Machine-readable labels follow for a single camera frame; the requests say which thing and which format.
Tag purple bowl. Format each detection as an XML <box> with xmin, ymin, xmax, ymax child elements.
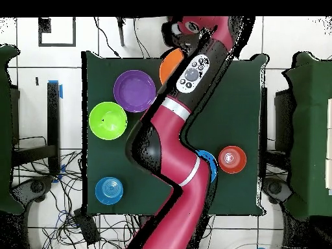
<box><xmin>113</xmin><ymin>69</ymin><xmax>157</xmax><ymax>113</ymax></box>

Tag large yellow-orange bowl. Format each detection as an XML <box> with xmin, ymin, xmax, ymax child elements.
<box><xmin>159</xmin><ymin>47</ymin><xmax>185</xmax><ymax>85</ymax></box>

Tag green bowl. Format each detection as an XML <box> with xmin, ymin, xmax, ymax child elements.
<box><xmin>88</xmin><ymin>101</ymin><xmax>128</xmax><ymax>141</ymax></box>

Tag dark green table cloth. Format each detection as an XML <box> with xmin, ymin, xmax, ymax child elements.
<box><xmin>81</xmin><ymin>50</ymin><xmax>268</xmax><ymax>217</ymax></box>

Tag small orange bowl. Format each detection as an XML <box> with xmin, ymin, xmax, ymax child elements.
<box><xmin>218</xmin><ymin>145</ymin><xmax>248</xmax><ymax>174</ymax></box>

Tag small light blue bowl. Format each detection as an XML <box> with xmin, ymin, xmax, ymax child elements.
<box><xmin>95</xmin><ymin>176</ymin><xmax>125</xmax><ymax>206</ymax></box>

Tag black metal beam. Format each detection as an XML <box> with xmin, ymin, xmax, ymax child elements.
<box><xmin>259</xmin><ymin>86</ymin><xmax>268</xmax><ymax>180</ymax></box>

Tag black stand leg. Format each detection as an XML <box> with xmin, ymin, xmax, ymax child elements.
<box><xmin>115</xmin><ymin>16</ymin><xmax>126</xmax><ymax>47</ymax></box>

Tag black power strip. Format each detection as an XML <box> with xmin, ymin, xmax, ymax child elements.
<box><xmin>73</xmin><ymin>208</ymin><xmax>101</xmax><ymax>246</ymax></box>

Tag green cloth side table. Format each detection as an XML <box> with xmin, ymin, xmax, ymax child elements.
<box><xmin>281</xmin><ymin>51</ymin><xmax>332</xmax><ymax>221</ymax></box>
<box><xmin>0</xmin><ymin>43</ymin><xmax>25</xmax><ymax>216</ymax></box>

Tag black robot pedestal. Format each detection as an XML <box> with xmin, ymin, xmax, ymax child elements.
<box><xmin>191</xmin><ymin>215</ymin><xmax>211</xmax><ymax>249</ymax></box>

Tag tangle of cables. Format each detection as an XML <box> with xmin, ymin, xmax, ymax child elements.
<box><xmin>15</xmin><ymin>136</ymin><xmax>88</xmax><ymax>249</ymax></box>

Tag black metal frame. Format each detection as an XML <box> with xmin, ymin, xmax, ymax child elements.
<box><xmin>12</xmin><ymin>81</ymin><xmax>62</xmax><ymax>178</ymax></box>

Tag black square frame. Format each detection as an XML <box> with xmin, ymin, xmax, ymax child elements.
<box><xmin>38</xmin><ymin>16</ymin><xmax>77</xmax><ymax>48</ymax></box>

